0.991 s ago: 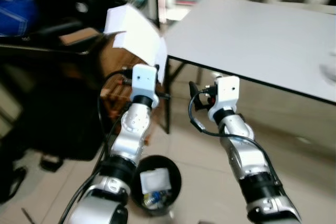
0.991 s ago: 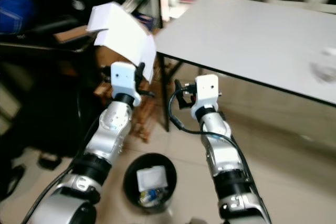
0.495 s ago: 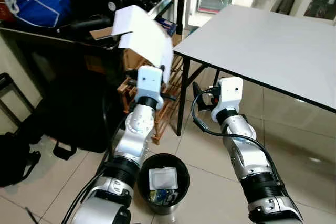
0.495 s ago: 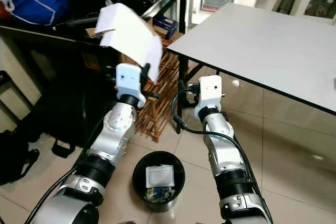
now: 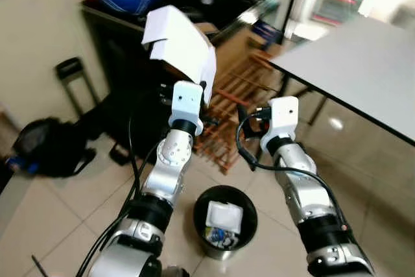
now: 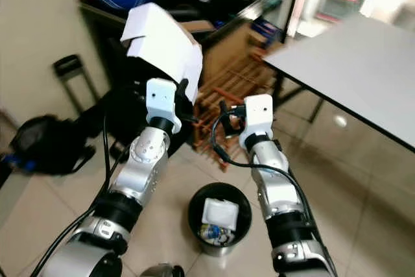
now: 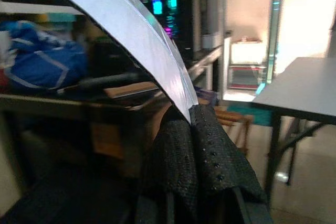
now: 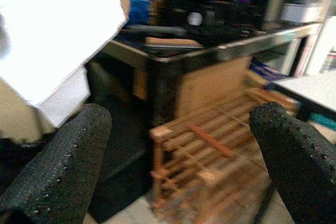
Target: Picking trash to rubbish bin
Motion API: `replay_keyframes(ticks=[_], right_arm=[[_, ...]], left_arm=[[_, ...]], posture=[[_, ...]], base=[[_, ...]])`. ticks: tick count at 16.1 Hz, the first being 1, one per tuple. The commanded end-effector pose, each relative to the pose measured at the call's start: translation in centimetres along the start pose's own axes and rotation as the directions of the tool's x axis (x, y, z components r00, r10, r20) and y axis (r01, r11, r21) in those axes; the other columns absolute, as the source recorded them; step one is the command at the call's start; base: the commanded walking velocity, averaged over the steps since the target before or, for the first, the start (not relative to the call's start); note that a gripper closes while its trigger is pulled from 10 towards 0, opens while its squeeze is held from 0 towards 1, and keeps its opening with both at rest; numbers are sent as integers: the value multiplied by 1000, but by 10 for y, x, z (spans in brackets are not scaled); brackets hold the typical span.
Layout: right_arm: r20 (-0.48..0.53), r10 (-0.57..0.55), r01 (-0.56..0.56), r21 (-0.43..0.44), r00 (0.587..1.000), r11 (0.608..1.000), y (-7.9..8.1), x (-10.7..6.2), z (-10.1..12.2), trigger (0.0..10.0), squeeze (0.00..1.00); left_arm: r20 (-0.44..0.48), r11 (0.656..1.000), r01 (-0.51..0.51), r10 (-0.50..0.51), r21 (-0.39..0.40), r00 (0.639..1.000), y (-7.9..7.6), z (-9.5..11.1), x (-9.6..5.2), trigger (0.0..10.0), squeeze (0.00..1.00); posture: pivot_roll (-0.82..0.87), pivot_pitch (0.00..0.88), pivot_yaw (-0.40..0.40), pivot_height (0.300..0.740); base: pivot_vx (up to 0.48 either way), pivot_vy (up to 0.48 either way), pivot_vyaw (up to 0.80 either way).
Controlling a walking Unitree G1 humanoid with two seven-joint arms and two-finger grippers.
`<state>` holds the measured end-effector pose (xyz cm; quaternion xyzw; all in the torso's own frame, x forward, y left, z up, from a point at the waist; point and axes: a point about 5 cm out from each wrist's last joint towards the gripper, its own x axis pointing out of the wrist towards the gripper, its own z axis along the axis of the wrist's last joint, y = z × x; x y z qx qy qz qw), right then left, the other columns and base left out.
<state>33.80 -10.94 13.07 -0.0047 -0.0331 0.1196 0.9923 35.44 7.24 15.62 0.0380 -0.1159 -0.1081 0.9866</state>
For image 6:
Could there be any clear white plastic food container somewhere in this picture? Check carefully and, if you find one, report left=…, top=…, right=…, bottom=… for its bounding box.
left=200, top=197, right=240, bottom=232

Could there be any blue handle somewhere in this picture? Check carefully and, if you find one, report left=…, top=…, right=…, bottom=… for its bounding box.
left=3, top=154, right=36, bottom=172

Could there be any white folding table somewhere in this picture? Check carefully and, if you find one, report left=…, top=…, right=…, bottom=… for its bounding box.
left=261, top=12, right=415, bottom=153

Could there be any black glass table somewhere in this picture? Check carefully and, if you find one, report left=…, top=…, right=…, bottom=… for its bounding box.
left=78, top=0, right=302, bottom=135

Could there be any blue printed carton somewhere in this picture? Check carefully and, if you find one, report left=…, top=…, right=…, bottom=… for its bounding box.
left=250, top=16, right=283, bottom=44

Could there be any wooden slatted rack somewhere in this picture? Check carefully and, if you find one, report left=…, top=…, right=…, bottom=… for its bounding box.
left=191, top=45, right=287, bottom=156

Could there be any white cardboard piece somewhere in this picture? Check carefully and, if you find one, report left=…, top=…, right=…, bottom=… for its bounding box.
left=119, top=2, right=204, bottom=103

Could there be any black backpack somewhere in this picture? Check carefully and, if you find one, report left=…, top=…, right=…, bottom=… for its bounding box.
left=8, top=114, right=96, bottom=175

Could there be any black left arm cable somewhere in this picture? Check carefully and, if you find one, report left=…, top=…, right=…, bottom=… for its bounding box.
left=32, top=114, right=137, bottom=277

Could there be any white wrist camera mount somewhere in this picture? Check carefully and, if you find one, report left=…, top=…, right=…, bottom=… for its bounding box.
left=238, top=93, right=275, bottom=151
left=145, top=77, right=182, bottom=133

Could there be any black trolley bag with handle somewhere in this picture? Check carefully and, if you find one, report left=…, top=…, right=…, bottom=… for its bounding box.
left=53, top=53, right=169, bottom=158

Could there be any left robot leg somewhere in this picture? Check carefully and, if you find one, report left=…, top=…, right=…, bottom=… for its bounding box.
left=138, top=262, right=186, bottom=277

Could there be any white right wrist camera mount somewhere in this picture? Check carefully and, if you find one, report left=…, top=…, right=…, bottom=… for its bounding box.
left=238, top=93, right=275, bottom=151

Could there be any blue yellow crumpled wrapper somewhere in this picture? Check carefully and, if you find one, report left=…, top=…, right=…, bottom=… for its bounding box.
left=198, top=223, right=231, bottom=247

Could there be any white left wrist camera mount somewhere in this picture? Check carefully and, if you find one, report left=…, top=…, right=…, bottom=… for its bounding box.
left=145, top=77, right=182, bottom=133

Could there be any black round rubbish bin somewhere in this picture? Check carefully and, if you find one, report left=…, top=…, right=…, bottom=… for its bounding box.
left=187, top=181, right=253, bottom=257

